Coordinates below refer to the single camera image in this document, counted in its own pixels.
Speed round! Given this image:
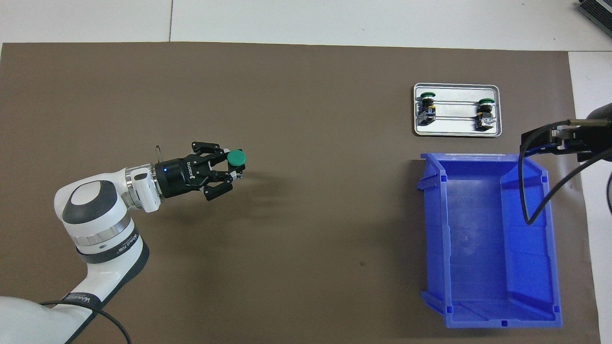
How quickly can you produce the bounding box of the silver metal tray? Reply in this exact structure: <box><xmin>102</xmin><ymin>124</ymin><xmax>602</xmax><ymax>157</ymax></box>
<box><xmin>413</xmin><ymin>84</ymin><xmax>503</xmax><ymax>138</ymax></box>

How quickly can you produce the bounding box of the green push button switch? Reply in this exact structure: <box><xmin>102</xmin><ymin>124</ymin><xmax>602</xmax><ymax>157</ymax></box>
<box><xmin>476</xmin><ymin>98</ymin><xmax>496</xmax><ymax>130</ymax></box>
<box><xmin>417</xmin><ymin>91</ymin><xmax>437</xmax><ymax>126</ymax></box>
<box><xmin>226</xmin><ymin>149</ymin><xmax>248</xmax><ymax>181</ymax></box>

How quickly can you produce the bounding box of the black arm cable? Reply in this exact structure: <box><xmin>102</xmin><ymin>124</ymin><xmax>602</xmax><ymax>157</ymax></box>
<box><xmin>41</xmin><ymin>299</ymin><xmax>132</xmax><ymax>344</ymax></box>
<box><xmin>520</xmin><ymin>120</ymin><xmax>612</xmax><ymax>225</ymax></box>

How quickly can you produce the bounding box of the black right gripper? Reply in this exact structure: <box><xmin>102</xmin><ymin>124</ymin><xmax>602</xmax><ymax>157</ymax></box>
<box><xmin>520</xmin><ymin>103</ymin><xmax>612</xmax><ymax>163</ymax></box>

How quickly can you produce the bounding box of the grey ribbed device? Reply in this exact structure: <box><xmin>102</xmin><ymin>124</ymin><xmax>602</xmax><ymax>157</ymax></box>
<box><xmin>576</xmin><ymin>0</ymin><xmax>612</xmax><ymax>32</ymax></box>

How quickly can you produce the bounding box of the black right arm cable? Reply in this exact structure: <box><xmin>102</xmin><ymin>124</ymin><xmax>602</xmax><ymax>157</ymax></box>
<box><xmin>520</xmin><ymin>120</ymin><xmax>612</xmax><ymax>225</ymax></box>

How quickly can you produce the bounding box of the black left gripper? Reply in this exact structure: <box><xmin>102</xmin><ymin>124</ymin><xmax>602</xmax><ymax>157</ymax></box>
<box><xmin>154</xmin><ymin>141</ymin><xmax>246</xmax><ymax>202</ymax></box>

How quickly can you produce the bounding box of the blue plastic storage bin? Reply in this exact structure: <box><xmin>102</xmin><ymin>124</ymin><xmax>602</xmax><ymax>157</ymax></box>
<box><xmin>416</xmin><ymin>153</ymin><xmax>563</xmax><ymax>329</ymax></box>

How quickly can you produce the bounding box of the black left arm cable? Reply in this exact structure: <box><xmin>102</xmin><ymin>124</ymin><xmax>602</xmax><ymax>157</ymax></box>
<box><xmin>41</xmin><ymin>299</ymin><xmax>132</xmax><ymax>344</ymax></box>

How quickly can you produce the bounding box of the brown table mat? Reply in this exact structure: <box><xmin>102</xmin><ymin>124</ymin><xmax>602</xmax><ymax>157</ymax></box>
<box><xmin>0</xmin><ymin>42</ymin><xmax>602</xmax><ymax>344</ymax></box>

